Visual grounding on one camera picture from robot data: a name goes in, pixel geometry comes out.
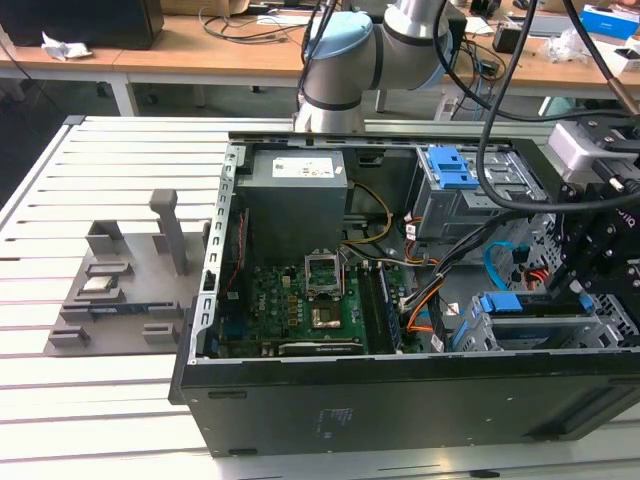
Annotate large black box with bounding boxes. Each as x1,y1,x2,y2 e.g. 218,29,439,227
0,0,165,51

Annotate grey parts rack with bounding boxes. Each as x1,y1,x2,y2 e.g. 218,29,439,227
43,188,211,359

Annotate black graphics card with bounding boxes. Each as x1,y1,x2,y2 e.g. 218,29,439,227
277,339,366,357

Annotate blue RAM stick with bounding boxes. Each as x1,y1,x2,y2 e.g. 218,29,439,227
377,264,404,351

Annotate hard disk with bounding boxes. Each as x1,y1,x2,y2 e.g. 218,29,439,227
448,292,609,352

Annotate crumpled clear plastic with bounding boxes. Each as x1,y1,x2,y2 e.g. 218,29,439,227
542,27,606,64

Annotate blue data wire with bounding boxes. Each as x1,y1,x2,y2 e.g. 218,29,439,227
483,239,531,291

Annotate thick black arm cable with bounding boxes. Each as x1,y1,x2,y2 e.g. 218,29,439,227
562,0,640,114

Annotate gold chipset heat sink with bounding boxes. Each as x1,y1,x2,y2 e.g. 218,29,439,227
309,307,342,331

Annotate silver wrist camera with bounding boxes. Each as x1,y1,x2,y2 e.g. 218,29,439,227
545,121,609,177

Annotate drive cage with blue latch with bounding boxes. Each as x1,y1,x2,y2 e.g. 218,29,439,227
412,144,546,241

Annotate orange yellow wire bundle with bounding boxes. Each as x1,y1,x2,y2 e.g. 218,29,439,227
407,284,441,334

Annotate CPU socket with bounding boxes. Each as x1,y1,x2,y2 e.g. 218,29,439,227
303,247,347,299

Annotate crumpled white paper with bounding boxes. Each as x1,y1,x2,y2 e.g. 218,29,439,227
41,31,94,62

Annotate wooden desk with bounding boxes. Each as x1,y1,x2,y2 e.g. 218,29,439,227
0,0,640,101

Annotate black desktop computer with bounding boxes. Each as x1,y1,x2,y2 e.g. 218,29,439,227
447,7,469,39

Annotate orange power wire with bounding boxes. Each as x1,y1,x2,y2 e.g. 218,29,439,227
509,244,551,291

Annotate small black container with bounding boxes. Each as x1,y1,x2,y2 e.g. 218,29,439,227
492,24,525,54

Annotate grey power supply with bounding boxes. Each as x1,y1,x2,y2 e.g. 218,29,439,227
234,148,349,254

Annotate black open PC case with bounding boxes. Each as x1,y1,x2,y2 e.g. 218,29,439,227
167,130,640,459

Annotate dark RAM stick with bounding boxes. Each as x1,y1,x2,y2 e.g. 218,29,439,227
87,305,151,317

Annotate yellow wires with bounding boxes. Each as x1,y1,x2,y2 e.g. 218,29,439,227
344,182,394,246

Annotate blue cardboard box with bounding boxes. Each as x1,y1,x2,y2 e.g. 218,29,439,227
579,3,640,39

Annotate metal disk bay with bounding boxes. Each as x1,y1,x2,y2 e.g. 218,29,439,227
452,289,626,354

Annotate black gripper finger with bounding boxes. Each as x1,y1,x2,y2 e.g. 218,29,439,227
572,188,621,314
544,180,589,301

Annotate green motherboard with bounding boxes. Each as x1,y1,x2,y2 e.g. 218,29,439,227
217,262,401,356

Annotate silver CPU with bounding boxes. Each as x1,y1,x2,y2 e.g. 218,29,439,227
82,277,119,296

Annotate black cable bundle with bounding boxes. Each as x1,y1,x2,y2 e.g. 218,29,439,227
399,204,546,311

